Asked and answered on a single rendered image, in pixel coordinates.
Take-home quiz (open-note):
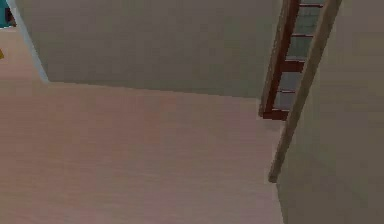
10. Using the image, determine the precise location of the red-brown glazed room door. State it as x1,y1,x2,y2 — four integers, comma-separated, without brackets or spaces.
258,0,329,122

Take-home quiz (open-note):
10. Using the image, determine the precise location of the teal cabinet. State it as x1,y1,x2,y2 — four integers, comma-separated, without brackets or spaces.
0,0,18,30

